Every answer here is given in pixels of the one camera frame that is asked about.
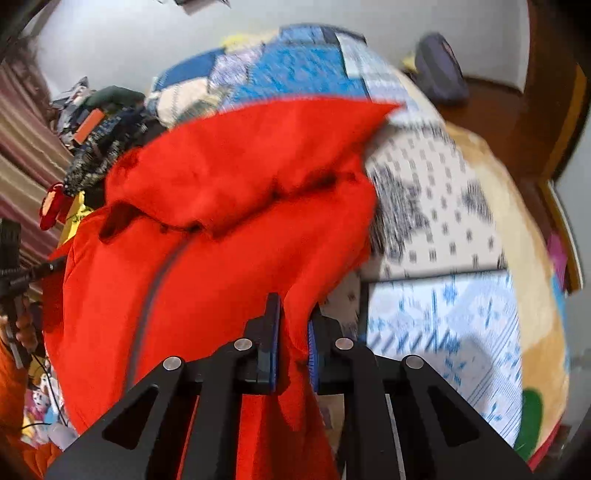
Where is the pile of mixed clothes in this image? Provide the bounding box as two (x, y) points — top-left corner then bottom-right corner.
(50, 76), (93, 136)

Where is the orange box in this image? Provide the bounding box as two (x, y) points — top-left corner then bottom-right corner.
(74, 108), (105, 144)

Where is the beige plush blanket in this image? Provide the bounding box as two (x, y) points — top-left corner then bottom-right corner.
(434, 117), (574, 472)

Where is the wooden wardrobe with white doors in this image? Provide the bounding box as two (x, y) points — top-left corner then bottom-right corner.
(526, 0), (591, 296)

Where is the person's left hand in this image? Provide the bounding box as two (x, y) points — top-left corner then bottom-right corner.
(2, 313), (41, 352)

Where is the red zip jacket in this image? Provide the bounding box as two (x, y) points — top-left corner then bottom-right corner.
(41, 95), (402, 480)

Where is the brown striped curtain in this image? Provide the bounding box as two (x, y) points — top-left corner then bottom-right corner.
(0, 41), (75, 271)

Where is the blue patchwork bed sheet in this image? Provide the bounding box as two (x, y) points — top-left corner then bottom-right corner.
(148, 23), (522, 450)

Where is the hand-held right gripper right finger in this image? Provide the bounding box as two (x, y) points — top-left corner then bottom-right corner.
(307, 307), (548, 480)

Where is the grey backpack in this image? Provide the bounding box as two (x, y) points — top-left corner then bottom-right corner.
(413, 31), (470, 103)

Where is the dark patterned cloth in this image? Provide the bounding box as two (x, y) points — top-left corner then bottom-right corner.
(65, 115), (155, 195)

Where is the yellow cloth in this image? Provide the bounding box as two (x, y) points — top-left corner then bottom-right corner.
(60, 191), (99, 244)

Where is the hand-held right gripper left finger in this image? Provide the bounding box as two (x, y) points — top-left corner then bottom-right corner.
(46, 293), (282, 480)

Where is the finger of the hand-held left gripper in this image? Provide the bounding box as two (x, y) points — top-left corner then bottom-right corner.
(25, 257), (68, 283)

